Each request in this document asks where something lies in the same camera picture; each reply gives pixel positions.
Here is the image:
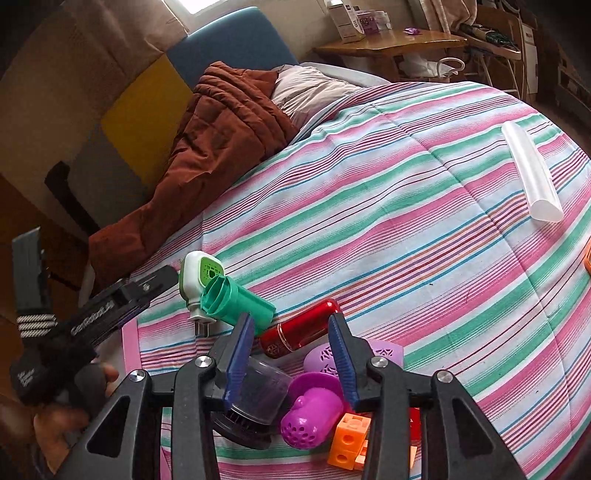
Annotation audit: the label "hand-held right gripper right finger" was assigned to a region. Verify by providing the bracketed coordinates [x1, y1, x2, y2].
[327, 313, 527, 480]

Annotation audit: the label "white looped handle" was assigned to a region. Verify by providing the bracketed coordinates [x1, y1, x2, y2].
[431, 56, 466, 83]

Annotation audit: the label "white green plug-in device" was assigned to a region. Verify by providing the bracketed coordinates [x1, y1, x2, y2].
[179, 250, 227, 337]

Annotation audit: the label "wooden bedside table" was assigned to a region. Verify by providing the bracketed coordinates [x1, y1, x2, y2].
[313, 28, 468, 81]

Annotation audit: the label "purple perforated plastic holder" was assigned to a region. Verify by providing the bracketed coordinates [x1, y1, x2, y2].
[281, 373, 352, 449]

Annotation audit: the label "striped bed sheet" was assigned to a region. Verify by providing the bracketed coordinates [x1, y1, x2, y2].
[121, 80, 591, 480]

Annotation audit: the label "brown quilt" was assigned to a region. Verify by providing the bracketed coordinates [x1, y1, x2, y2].
[88, 62, 301, 289]

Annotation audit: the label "lilac egg-shaped case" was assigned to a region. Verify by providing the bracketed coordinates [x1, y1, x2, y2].
[303, 339, 404, 377]

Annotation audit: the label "person's left hand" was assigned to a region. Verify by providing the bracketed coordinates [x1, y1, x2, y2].
[33, 364, 119, 468]

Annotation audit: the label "white carton box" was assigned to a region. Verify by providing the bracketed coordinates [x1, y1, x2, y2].
[327, 0, 363, 40]

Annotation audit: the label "white translucent tube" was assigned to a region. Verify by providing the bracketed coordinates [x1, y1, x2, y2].
[501, 121, 564, 223]

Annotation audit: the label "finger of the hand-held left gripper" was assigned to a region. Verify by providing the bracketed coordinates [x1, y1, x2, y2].
[111, 295, 151, 328]
[122, 265, 180, 303]

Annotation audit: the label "clear cup with dark base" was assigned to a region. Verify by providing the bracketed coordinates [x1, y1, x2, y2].
[211, 357, 293, 449]

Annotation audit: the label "patchwork upholstered headboard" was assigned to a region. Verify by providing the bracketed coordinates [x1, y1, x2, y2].
[0, 4, 301, 241]

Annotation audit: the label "beige curtain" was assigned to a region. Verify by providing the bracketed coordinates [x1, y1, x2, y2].
[418, 0, 460, 32]

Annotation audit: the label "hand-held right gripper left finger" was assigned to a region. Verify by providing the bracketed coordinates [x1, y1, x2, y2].
[58, 313, 257, 480]

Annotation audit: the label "green plastic cylinder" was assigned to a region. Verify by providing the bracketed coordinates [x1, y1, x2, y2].
[201, 275, 276, 329]

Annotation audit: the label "orange cube blocks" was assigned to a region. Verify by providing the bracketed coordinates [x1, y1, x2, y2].
[327, 412, 379, 472]

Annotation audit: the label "grey pillow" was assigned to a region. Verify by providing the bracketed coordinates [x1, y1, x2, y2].
[270, 65, 393, 127]

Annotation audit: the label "red metallic cylinder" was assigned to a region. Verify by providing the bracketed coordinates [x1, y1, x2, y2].
[259, 298, 341, 360]

